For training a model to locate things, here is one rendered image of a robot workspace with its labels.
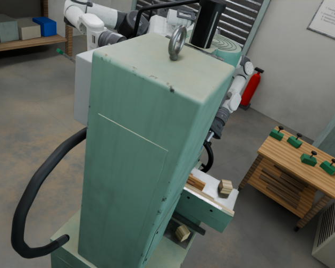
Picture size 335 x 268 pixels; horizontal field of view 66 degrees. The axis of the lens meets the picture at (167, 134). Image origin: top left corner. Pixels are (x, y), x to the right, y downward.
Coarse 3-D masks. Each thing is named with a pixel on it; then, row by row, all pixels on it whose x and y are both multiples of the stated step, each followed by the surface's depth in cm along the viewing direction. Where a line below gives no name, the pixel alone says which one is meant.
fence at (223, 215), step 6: (186, 192) 101; (186, 198) 102; (192, 198) 101; (198, 198) 99; (192, 204) 102; (198, 204) 101; (204, 204) 99; (210, 204) 98; (204, 210) 101; (210, 210) 99; (216, 210) 98; (222, 210) 97; (216, 216) 100; (222, 216) 98; (228, 216) 97; (228, 222) 98
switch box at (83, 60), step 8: (96, 48) 55; (80, 56) 50; (88, 56) 51; (80, 64) 51; (88, 64) 50; (80, 72) 52; (88, 72) 51; (80, 80) 53; (88, 80) 52; (80, 88) 54; (88, 88) 53; (80, 96) 55; (88, 96) 54; (80, 104) 56; (88, 104) 55; (80, 112) 58; (80, 120) 59
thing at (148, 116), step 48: (144, 48) 51; (96, 96) 49; (144, 96) 44; (192, 96) 40; (96, 144) 55; (144, 144) 49; (192, 144) 50; (96, 192) 64; (144, 192) 56; (96, 240) 76; (144, 240) 65
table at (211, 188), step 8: (200, 176) 117; (208, 176) 118; (208, 184) 114; (216, 184) 115; (208, 192) 110; (216, 192) 111; (232, 192) 114; (184, 200) 104; (216, 200) 108; (224, 200) 109; (232, 200) 110; (184, 208) 106; (192, 208) 103; (232, 208) 106; (200, 216) 104; (208, 216) 102; (208, 224) 104; (216, 224) 102; (224, 224) 100
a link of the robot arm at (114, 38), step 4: (112, 32) 96; (108, 36) 95; (112, 36) 94; (116, 36) 94; (120, 36) 95; (124, 36) 97; (108, 40) 94; (112, 40) 94; (116, 40) 94; (120, 40) 95; (108, 44) 95; (112, 44) 94
